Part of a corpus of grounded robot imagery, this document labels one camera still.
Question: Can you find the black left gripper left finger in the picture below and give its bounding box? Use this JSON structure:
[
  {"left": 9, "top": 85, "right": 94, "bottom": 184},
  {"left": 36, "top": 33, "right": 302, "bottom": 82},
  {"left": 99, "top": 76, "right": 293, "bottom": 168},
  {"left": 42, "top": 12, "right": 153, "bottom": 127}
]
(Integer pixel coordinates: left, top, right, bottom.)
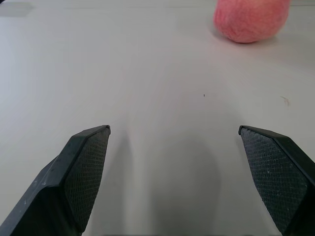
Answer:
[{"left": 0, "top": 124, "right": 111, "bottom": 236}]

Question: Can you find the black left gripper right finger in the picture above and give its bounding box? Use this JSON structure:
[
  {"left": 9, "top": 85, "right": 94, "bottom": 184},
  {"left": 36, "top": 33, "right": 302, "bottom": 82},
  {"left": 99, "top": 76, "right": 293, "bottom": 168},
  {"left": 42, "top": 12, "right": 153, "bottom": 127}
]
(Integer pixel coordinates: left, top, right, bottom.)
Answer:
[{"left": 238, "top": 125, "right": 315, "bottom": 236}]

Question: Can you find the pink peach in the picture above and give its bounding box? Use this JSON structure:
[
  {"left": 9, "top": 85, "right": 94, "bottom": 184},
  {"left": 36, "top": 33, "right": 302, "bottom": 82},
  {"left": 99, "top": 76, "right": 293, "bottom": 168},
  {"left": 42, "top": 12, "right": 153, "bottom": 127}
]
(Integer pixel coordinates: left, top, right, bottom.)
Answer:
[{"left": 213, "top": 0, "right": 289, "bottom": 44}]

